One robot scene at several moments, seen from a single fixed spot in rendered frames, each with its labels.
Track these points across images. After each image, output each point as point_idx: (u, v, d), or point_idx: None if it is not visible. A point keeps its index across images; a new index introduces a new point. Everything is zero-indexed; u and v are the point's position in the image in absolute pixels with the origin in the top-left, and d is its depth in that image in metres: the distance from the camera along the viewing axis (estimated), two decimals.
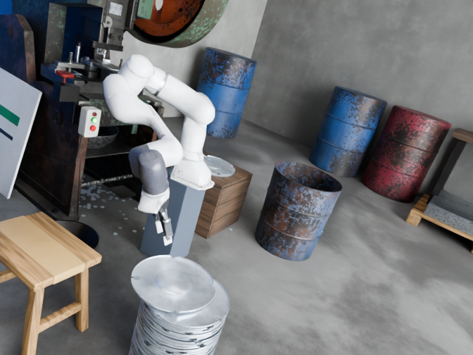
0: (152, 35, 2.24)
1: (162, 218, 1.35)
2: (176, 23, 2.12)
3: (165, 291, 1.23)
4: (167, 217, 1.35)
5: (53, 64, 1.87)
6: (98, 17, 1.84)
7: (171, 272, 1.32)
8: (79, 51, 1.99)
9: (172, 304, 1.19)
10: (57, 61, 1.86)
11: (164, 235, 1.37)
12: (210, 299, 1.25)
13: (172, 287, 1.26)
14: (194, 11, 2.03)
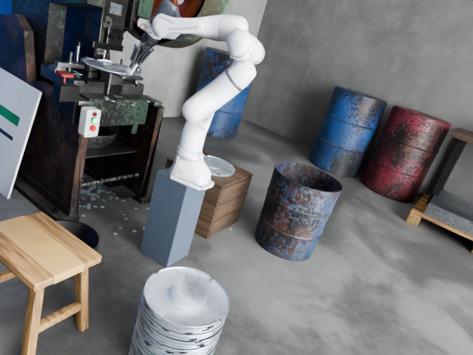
0: (197, 11, 2.03)
1: (141, 50, 1.84)
2: None
3: (110, 64, 2.03)
4: (141, 52, 1.83)
5: (53, 64, 1.87)
6: (98, 17, 1.84)
7: (119, 68, 1.97)
8: (79, 51, 1.99)
9: (100, 61, 2.04)
10: (57, 61, 1.86)
11: None
12: (83, 59, 1.92)
13: (109, 64, 2.00)
14: None
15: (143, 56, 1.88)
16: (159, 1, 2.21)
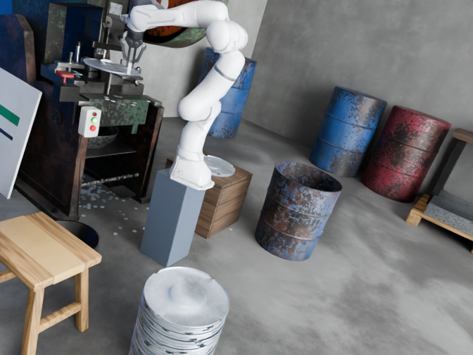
0: None
1: (130, 46, 1.83)
2: None
3: (112, 69, 1.93)
4: (128, 47, 1.82)
5: (53, 64, 1.87)
6: (98, 17, 1.84)
7: (106, 63, 1.99)
8: (79, 51, 1.99)
9: (123, 72, 1.92)
10: (57, 61, 1.86)
11: (127, 58, 1.88)
12: (140, 72, 2.03)
13: (115, 67, 1.95)
14: None
15: (135, 53, 1.84)
16: None
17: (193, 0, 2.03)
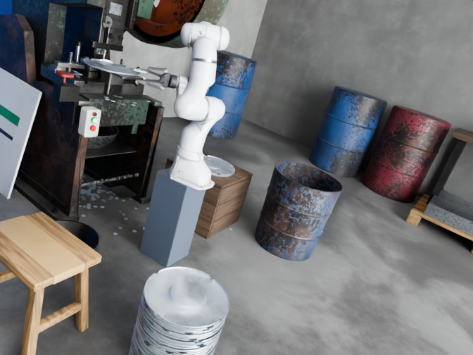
0: (145, 32, 2.26)
1: (159, 81, 2.07)
2: (169, 27, 2.15)
3: (123, 68, 2.02)
4: None
5: (53, 64, 1.87)
6: (98, 17, 1.84)
7: (109, 66, 1.94)
8: (79, 51, 1.99)
9: (125, 67, 2.08)
10: (57, 61, 1.86)
11: (146, 82, 2.04)
12: (102, 59, 2.07)
13: (117, 66, 2.01)
14: (188, 20, 2.07)
15: (155, 72, 2.06)
16: None
17: None
